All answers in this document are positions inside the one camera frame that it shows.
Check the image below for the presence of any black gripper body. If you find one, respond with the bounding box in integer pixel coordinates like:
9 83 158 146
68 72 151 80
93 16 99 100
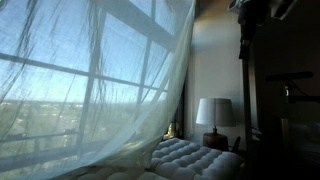
237 1 258 45

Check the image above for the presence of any white sheer curtain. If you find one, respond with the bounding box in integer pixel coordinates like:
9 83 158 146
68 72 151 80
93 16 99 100
0 0 198 180

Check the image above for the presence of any white shade table lamp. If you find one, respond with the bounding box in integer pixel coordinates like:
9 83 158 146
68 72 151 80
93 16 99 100
195 97 237 152

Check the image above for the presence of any dark curved object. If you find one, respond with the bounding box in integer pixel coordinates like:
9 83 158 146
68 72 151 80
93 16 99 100
229 135 242 155

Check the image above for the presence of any gold figurine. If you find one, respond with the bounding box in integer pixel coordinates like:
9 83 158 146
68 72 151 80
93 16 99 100
162 121 180 141

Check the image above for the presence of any dark balcony railing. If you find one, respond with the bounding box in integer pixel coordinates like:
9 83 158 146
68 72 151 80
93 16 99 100
0 129 80 162

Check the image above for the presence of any dark bar camera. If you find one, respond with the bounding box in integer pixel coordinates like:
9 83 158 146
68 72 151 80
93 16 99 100
265 70 315 83

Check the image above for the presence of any dark vertical post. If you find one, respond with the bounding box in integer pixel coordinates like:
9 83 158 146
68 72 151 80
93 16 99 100
241 59 255 153

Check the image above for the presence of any dark camera stand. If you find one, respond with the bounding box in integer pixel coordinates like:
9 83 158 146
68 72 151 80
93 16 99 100
281 81 320 105

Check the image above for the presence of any dark window frame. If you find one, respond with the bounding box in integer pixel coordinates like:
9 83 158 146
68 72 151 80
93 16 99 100
0 0 188 174

